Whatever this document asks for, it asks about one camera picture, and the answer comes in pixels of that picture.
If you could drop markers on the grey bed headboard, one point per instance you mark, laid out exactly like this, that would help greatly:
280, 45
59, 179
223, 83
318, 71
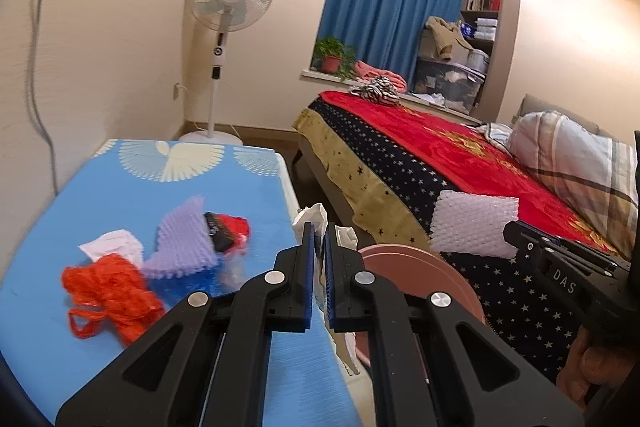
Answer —
535, 107

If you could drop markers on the white wall socket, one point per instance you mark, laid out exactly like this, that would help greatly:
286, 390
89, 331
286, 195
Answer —
177, 91

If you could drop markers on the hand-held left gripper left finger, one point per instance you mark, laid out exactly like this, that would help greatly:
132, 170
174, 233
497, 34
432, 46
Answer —
307, 279

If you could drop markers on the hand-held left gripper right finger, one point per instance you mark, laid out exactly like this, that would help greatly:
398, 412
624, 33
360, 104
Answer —
331, 287

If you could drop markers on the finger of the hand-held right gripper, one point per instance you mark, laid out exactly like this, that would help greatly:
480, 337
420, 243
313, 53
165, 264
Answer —
545, 241

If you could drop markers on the pink plastic bin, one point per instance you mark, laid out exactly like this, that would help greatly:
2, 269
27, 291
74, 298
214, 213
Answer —
425, 272

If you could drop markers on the orange mesh bag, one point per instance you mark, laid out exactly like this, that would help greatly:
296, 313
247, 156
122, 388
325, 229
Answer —
115, 292

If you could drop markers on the black foil packet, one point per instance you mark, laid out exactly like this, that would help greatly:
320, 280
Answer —
219, 233

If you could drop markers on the blue ironing board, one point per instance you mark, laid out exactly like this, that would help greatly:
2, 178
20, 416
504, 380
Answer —
125, 197

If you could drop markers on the white folding table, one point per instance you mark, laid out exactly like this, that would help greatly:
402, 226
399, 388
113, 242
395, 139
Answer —
289, 187

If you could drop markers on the potted green plant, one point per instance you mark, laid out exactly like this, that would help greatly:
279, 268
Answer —
332, 51

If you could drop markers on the blue striped cloth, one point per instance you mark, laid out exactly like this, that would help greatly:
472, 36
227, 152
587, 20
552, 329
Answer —
495, 133

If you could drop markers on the purple foam net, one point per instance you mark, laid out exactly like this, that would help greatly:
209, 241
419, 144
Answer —
180, 242

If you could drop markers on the white tissue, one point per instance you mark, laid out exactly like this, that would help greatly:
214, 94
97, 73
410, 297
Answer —
312, 213
107, 243

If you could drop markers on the black white striped cloth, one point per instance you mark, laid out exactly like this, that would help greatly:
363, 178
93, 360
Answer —
377, 91

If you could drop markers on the row of books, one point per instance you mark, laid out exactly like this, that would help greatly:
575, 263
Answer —
482, 2

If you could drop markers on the white foam net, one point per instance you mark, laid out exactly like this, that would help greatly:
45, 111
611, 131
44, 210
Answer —
470, 222

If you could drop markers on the clear plastic storage box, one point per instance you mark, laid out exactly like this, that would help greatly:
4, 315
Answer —
445, 82

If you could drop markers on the blue foam net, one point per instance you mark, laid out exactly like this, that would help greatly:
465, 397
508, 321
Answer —
172, 289

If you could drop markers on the bed with red blanket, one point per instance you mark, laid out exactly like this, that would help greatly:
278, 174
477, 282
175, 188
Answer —
400, 177

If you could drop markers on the blue curtain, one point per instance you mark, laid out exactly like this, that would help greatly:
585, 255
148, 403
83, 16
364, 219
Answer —
380, 7

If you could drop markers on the person's right hand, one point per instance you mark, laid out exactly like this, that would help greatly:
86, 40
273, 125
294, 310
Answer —
585, 369

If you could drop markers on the pink folded clothes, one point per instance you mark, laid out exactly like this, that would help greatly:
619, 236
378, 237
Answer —
375, 72

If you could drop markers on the beige jacket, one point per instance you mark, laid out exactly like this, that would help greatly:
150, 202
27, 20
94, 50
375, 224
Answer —
445, 34

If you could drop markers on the wooden bookshelf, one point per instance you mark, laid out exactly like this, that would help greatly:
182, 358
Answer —
500, 57

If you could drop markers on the stack of white towels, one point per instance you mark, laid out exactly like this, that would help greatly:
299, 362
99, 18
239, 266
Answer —
485, 28

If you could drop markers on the white lidded container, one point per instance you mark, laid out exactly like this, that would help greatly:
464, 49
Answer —
477, 59

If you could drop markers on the yellow bed sheet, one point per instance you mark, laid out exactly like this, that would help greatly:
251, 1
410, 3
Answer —
350, 167

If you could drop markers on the blue white pack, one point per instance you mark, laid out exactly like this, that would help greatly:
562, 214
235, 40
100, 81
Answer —
467, 29

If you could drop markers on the red wrapper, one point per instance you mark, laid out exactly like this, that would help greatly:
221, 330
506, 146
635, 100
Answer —
239, 227

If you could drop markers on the red floral blanket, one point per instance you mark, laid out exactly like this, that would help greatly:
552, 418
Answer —
425, 137

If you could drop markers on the plaid pillow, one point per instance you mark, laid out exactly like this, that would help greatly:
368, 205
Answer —
575, 157

